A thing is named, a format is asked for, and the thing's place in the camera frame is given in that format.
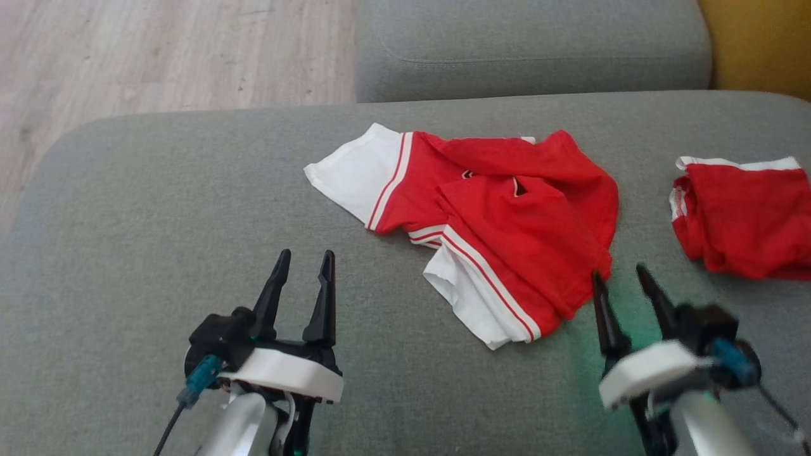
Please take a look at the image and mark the black right camera cable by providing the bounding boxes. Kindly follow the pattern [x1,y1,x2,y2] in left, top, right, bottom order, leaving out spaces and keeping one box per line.
[756,382,811,445]

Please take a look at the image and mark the grey sofa back cushion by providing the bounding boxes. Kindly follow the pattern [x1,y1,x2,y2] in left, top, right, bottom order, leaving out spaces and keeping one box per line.
[355,0,714,104]

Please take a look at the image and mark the black left camera cable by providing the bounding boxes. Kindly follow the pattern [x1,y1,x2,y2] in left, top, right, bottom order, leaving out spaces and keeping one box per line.
[153,399,189,456]

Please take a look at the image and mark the red t-shirt with white sleeves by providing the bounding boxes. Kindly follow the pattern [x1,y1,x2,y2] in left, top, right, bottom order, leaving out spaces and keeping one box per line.
[303,122,620,351]

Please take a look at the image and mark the teal right camera connector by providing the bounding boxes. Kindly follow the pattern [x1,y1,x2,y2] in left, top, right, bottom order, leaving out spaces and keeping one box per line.
[709,337,762,388]

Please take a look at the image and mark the teal camera connector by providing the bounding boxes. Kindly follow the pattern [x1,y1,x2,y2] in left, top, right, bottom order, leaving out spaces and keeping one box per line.
[709,337,762,388]
[177,354,223,407]

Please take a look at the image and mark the black camera cable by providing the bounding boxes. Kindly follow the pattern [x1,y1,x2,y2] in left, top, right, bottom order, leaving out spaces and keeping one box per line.
[153,399,189,456]
[756,382,811,445]

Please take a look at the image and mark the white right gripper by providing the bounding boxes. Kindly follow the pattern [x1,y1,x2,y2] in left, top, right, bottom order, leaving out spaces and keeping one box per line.
[591,263,714,410]

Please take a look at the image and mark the teal left camera connector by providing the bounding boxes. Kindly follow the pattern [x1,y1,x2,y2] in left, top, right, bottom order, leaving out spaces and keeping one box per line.
[177,354,223,407]

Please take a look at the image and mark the red white basketball shorts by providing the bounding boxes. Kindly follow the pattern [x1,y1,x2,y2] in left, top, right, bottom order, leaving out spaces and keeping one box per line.
[668,155,811,282]

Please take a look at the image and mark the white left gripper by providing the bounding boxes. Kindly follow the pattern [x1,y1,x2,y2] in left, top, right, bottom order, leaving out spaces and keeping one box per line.
[218,248,345,405]

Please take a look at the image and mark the grey fabric sofa seat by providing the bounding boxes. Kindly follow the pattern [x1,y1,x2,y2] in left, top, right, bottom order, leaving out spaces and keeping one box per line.
[0,90,811,456]

